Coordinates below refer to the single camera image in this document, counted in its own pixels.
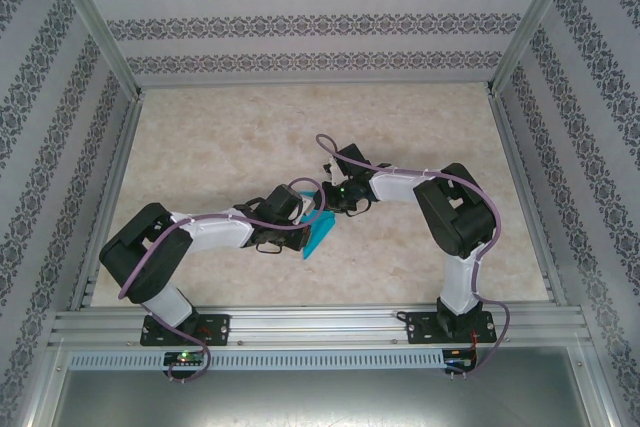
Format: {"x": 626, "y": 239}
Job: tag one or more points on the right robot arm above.
{"x": 460, "y": 217}

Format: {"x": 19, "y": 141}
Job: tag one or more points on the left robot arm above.
{"x": 145, "y": 257}

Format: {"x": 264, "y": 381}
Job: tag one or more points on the grey metal panel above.
{"x": 320, "y": 399}

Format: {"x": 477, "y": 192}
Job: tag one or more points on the small circuit board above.
{"x": 460, "y": 358}
{"x": 185, "y": 358}

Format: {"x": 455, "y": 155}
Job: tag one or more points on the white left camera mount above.
{"x": 306, "y": 204}

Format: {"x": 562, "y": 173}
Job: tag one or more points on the long aluminium mounting rail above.
{"x": 320, "y": 327}

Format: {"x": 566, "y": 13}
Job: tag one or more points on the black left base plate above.
{"x": 220, "y": 329}

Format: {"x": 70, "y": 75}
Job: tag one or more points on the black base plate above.
{"x": 422, "y": 327}
{"x": 220, "y": 329}

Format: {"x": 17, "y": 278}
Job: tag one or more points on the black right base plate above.
{"x": 422, "y": 327}

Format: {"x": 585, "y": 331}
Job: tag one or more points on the aluminium side rail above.
{"x": 123, "y": 147}
{"x": 513, "y": 157}

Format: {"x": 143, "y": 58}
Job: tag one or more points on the aluminium frame post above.
{"x": 529, "y": 22}
{"x": 102, "y": 22}

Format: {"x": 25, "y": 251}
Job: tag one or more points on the aluminium frame bar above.
{"x": 42, "y": 387}
{"x": 597, "y": 387}

